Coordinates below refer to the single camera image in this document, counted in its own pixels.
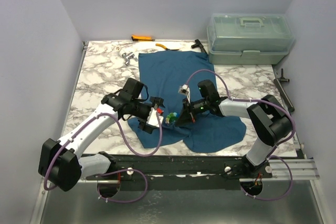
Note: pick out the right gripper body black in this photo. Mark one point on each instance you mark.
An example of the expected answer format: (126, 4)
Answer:
(187, 110)

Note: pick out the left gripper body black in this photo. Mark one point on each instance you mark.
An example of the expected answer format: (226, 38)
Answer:
(141, 110)

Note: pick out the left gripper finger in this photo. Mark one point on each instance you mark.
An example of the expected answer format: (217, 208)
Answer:
(143, 126)
(157, 102)

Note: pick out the rainbow flower plush brooch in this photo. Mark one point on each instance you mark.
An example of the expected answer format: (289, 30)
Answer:
(171, 117)

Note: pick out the blue t-shirt garment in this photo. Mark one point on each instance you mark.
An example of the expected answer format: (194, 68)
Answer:
(164, 72)

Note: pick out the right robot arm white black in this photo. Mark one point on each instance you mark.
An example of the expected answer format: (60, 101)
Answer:
(270, 120)

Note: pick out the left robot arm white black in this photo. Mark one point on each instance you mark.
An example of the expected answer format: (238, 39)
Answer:
(86, 137)

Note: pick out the metal faucet fitting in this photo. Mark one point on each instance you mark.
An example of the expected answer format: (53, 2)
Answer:
(128, 57)

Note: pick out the orange utility knife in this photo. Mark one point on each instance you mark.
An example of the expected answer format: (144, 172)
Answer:
(141, 38)

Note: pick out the green plastic toolbox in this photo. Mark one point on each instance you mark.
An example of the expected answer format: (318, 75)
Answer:
(261, 39)

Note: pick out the black clamp bar tool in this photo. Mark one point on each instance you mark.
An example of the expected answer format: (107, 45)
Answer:
(278, 83)

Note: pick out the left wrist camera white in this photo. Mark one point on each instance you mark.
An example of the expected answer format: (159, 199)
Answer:
(154, 118)

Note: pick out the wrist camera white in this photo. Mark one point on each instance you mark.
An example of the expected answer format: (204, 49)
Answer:
(154, 118)
(184, 90)

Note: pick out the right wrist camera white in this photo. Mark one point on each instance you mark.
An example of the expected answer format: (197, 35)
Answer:
(184, 90)

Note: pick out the aluminium rail frame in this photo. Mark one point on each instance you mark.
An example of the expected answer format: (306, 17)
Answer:
(297, 169)

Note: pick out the yellow handled pliers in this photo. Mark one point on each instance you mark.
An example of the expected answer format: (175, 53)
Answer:
(165, 48)

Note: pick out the black T-handle tool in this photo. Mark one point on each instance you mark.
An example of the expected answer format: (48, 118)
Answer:
(198, 44)

